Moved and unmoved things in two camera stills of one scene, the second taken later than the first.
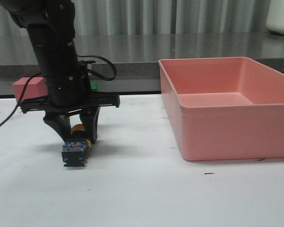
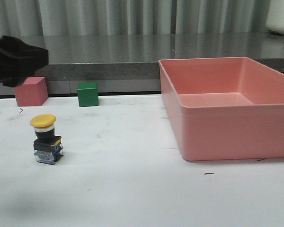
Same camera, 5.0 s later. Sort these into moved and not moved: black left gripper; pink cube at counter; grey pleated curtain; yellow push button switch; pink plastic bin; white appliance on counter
Moved: black left gripper; yellow push button switch
Not moved: white appliance on counter; grey pleated curtain; pink plastic bin; pink cube at counter
